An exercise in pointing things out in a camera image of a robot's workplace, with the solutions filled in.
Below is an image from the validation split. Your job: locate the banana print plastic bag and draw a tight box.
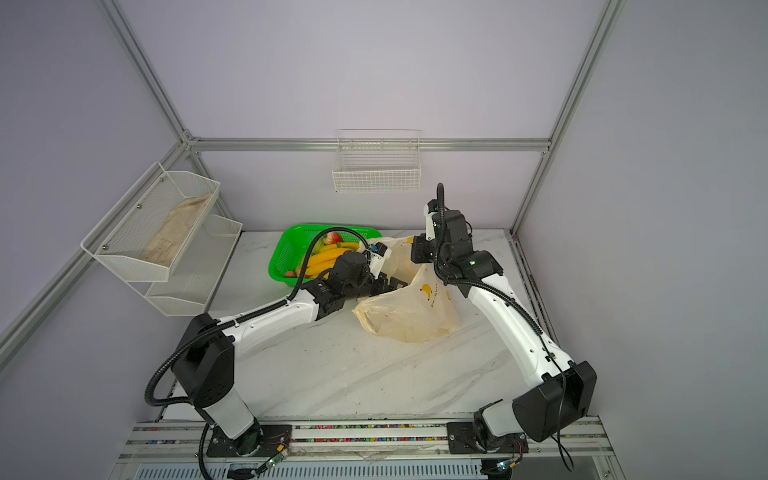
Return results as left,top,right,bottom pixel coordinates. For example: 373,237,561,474
353,237,461,343

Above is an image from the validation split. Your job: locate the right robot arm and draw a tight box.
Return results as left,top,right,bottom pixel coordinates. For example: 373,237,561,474
411,184,597,472

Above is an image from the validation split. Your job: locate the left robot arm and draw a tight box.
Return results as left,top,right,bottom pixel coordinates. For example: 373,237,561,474
144,227,403,456

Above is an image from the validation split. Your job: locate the green plastic basket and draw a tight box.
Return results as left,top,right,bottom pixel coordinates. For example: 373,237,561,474
267,223,383,288

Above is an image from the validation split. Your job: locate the beige cloth in shelf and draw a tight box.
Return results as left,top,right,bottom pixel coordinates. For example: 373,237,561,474
140,194,211,267

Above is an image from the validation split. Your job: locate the upper white mesh shelf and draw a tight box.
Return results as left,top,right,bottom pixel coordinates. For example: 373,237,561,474
80,162,220,283

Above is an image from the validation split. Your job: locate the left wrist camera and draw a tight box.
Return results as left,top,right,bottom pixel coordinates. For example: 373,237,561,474
368,242,391,279

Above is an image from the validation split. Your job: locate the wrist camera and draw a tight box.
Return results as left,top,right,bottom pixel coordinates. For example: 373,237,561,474
424,199,442,241
368,242,391,279

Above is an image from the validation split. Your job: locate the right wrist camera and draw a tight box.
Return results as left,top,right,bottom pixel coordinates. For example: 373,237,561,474
424,199,442,241

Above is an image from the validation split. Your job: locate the white wire wall basket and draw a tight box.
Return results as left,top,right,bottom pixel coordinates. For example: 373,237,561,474
332,129,422,194

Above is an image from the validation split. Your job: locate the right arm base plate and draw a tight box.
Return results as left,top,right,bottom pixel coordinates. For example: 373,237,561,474
446,421,529,454

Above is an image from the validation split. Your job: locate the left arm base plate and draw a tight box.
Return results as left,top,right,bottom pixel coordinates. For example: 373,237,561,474
205,424,293,458

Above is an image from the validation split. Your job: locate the aluminium mounting rail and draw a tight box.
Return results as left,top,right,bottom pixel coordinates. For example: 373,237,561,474
117,417,616,464

